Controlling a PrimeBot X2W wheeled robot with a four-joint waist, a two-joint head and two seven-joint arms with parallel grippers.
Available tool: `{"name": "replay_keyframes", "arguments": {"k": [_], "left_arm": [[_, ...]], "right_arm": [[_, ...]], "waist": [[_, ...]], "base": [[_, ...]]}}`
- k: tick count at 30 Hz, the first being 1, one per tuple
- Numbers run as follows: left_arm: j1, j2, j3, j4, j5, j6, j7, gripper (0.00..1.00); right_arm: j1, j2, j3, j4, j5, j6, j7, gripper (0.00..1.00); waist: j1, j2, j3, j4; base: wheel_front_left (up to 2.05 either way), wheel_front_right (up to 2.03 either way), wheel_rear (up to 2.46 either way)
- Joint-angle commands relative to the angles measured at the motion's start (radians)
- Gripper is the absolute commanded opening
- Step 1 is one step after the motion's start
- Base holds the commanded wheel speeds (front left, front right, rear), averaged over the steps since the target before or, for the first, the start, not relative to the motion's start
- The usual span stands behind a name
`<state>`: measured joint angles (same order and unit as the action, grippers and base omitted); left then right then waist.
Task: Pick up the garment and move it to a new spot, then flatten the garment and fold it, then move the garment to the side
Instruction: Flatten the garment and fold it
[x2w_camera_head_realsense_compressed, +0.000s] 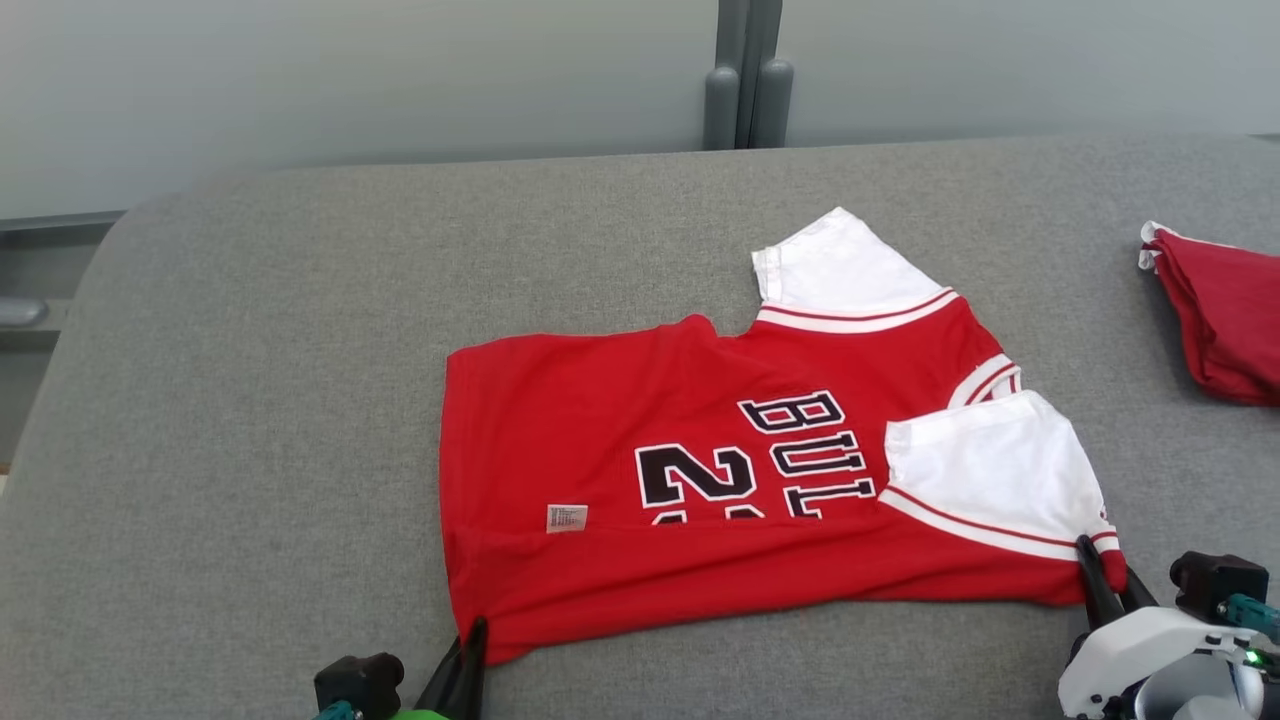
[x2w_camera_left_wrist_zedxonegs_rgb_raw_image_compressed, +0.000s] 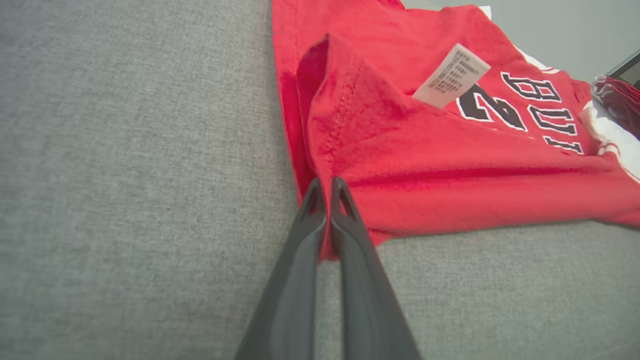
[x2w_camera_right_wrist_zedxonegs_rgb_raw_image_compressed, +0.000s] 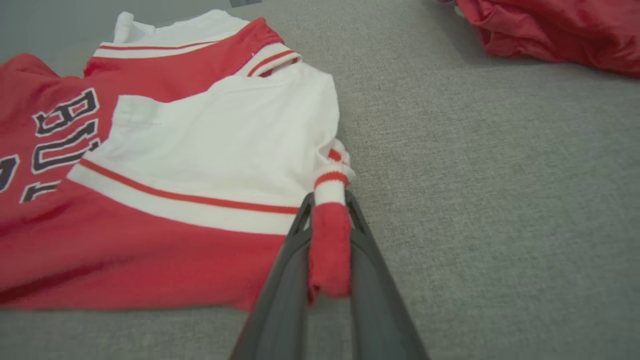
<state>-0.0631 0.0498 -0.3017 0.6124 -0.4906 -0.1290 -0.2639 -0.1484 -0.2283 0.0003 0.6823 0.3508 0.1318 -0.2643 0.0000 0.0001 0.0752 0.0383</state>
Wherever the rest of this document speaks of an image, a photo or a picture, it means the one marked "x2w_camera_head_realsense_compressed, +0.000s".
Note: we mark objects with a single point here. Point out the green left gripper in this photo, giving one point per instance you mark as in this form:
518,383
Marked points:
420,715

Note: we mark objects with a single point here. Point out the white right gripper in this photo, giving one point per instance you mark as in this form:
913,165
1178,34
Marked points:
1110,660

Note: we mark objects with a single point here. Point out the red Bulls jersey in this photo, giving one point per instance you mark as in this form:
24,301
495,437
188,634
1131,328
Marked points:
560,430

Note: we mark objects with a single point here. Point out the red Bulls shorts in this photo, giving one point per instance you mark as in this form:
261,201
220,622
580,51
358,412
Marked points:
1230,320

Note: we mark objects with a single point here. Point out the light grey partition panel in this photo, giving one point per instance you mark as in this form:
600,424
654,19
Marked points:
1000,60
350,80

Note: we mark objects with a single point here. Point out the grey partition foot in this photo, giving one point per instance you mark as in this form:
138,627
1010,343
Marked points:
20,312

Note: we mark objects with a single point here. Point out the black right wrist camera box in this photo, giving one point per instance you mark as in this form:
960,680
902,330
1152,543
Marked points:
1215,580

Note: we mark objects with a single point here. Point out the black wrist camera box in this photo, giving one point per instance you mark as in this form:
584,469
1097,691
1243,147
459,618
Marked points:
358,682
1215,580

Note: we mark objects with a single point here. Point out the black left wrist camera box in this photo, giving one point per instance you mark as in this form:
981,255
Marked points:
358,682

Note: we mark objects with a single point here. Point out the grey partition post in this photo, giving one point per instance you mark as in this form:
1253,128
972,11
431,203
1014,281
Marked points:
722,100
770,100

